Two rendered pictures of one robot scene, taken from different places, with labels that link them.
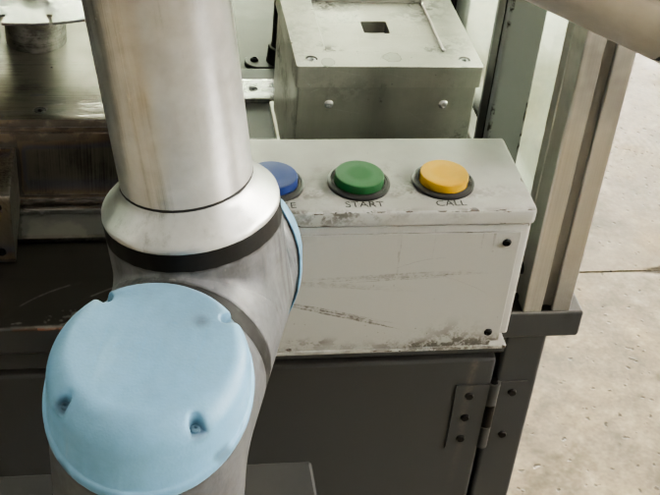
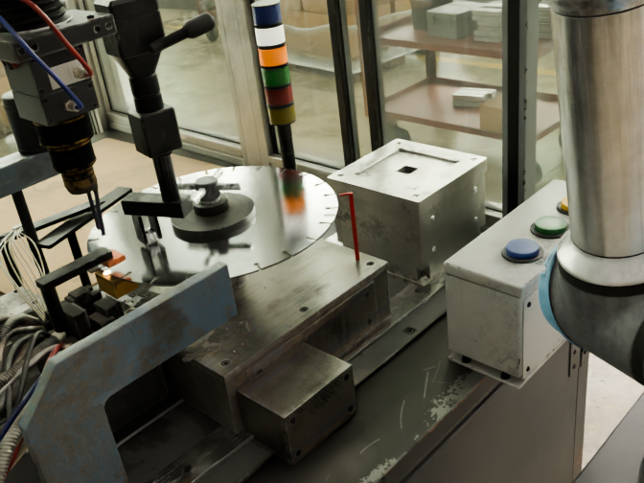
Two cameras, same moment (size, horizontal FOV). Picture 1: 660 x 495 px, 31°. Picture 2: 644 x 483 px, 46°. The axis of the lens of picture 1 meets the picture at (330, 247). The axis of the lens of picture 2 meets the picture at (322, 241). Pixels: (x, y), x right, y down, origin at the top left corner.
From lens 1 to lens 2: 72 cm
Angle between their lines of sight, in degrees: 28
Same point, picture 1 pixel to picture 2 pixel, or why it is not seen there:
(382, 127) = (454, 218)
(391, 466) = (552, 405)
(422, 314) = not seen: hidden behind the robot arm
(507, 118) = (530, 172)
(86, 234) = (369, 370)
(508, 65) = (527, 142)
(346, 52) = (424, 185)
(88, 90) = (307, 285)
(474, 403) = not seen: hidden behind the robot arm
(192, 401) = not seen: outside the picture
